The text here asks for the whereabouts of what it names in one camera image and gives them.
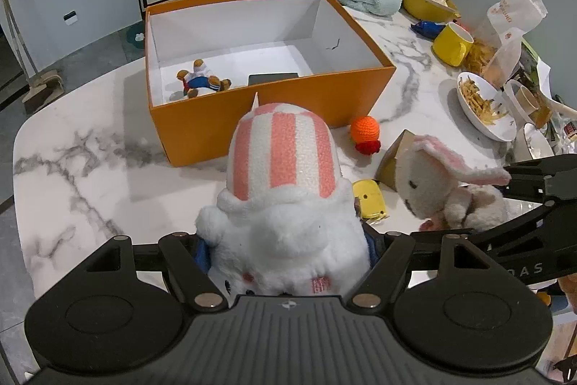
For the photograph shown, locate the white bowl with fries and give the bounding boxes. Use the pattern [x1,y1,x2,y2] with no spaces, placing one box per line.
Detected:
[456,71,519,142]

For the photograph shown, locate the small bear plush toy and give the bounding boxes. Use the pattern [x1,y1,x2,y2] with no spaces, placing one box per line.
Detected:
[176,59,233,99]

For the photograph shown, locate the brown paper box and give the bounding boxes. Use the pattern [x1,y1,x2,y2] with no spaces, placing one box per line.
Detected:
[375,130,424,192]

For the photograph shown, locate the dark flat booklet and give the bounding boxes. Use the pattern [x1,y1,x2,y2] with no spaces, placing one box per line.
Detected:
[248,72,300,87]

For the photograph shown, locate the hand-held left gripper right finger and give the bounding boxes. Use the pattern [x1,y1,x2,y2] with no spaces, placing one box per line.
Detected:
[345,232,493,314]

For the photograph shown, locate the orange cardboard box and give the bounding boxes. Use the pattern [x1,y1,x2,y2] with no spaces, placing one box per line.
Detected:
[144,0,397,168]

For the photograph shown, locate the clear plastic bags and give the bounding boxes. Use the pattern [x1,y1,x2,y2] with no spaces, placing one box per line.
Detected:
[480,0,549,90]

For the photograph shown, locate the orange crochet ball toy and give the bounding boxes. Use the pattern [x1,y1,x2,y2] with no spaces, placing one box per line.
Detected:
[350,115,383,155]

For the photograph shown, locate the yellow plastic toy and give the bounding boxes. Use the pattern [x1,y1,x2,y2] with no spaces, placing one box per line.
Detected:
[352,179,389,224]

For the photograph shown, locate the white plush pink striped hat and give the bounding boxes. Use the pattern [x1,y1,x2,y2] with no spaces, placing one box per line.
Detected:
[195,92,373,298]

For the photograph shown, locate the yellow mug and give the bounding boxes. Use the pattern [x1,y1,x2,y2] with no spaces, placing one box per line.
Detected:
[432,22,475,67]

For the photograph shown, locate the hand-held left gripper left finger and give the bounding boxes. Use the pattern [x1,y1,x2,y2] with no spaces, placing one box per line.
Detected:
[83,232,229,314]

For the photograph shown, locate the brown paper cup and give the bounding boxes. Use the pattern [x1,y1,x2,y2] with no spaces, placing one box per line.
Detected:
[504,79,542,125]

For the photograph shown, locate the pile of fries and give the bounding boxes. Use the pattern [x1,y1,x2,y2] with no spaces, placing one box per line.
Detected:
[464,40,499,74]

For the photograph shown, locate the white rabbit plush pink ears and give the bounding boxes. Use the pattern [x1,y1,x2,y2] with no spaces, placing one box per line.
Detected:
[399,134,512,232]

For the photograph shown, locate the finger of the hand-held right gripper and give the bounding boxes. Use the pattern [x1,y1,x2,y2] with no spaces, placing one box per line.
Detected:
[408,199,577,256]
[502,153,577,202]

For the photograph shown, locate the white plastic spoon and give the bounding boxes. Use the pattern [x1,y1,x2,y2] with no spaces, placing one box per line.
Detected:
[551,95,577,118]

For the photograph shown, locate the white round lid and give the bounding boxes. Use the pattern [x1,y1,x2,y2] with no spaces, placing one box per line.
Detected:
[523,122,555,160]

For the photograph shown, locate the blue snack packet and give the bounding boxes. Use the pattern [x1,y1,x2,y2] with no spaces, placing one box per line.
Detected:
[411,19,445,38]

